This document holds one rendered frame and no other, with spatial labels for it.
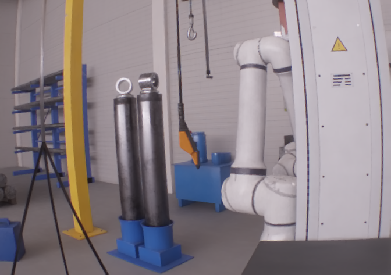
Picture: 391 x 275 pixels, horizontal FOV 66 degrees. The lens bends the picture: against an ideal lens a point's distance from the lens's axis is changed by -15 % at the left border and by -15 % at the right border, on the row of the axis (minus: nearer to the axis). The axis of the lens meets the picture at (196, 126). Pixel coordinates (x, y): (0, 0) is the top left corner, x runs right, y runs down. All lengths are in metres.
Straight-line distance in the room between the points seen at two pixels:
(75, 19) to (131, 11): 3.16
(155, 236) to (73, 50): 2.20
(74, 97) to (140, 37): 3.13
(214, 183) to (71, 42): 2.54
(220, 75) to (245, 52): 3.90
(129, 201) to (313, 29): 2.39
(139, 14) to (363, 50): 5.96
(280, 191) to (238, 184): 0.20
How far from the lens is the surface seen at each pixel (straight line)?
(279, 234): 1.32
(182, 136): 2.46
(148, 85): 2.87
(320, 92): 1.14
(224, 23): 5.45
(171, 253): 3.05
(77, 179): 3.87
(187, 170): 4.88
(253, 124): 1.41
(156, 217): 2.92
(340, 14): 1.19
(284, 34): 2.54
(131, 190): 3.11
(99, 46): 7.75
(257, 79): 1.44
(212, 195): 4.67
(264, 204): 1.32
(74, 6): 4.08
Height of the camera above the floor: 1.23
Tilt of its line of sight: 1 degrees down
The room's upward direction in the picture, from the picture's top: 3 degrees counter-clockwise
